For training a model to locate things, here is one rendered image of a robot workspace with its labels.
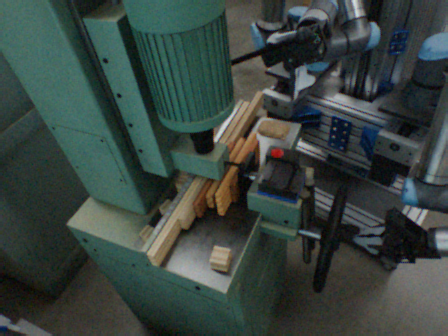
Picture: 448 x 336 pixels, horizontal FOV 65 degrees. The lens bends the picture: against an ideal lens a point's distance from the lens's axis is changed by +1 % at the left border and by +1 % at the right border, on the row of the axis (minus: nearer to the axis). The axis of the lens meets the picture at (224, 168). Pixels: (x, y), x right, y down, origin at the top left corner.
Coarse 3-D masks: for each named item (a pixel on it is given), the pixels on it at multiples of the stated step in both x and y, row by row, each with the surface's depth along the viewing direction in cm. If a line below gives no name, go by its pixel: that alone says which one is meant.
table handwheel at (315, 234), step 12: (336, 192) 88; (348, 192) 95; (336, 204) 84; (336, 216) 82; (300, 228) 95; (312, 228) 94; (324, 228) 93; (336, 228) 81; (324, 240) 81; (336, 240) 90; (324, 252) 80; (324, 264) 81; (324, 276) 82
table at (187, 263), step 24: (264, 144) 108; (288, 144) 107; (216, 216) 92; (240, 216) 91; (192, 240) 87; (216, 240) 87; (240, 240) 86; (168, 264) 84; (192, 264) 83; (240, 264) 83; (192, 288) 84; (216, 288) 78
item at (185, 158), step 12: (180, 144) 91; (192, 144) 91; (216, 144) 90; (180, 156) 90; (192, 156) 88; (204, 156) 87; (216, 156) 87; (228, 156) 92; (180, 168) 94; (192, 168) 91; (204, 168) 89; (216, 168) 87
